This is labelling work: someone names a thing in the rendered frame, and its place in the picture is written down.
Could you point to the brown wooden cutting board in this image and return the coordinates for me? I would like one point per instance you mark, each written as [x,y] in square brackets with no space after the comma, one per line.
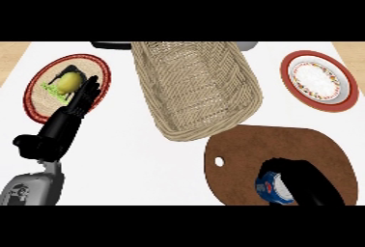
[256,144]

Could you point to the beige wicker basket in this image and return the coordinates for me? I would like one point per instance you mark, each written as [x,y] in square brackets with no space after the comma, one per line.
[194,87]

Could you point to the red rimmed woven placemat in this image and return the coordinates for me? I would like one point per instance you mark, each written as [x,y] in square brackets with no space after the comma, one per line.
[45,99]

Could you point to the blue and white can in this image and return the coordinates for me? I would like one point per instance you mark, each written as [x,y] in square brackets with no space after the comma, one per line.
[271,188]

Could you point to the yellow green fruit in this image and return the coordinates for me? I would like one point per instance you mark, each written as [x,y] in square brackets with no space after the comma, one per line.
[67,82]

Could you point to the red round placemat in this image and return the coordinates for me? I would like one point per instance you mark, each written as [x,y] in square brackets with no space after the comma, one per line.
[345,96]

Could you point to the white patterned plate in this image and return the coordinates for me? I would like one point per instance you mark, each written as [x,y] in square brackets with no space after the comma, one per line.
[316,80]

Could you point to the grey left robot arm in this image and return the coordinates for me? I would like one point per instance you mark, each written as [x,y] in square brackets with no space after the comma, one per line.
[25,188]

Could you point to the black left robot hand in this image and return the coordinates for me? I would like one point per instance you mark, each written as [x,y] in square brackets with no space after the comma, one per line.
[56,128]

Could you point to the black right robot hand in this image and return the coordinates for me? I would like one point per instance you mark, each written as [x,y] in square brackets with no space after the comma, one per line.
[309,180]

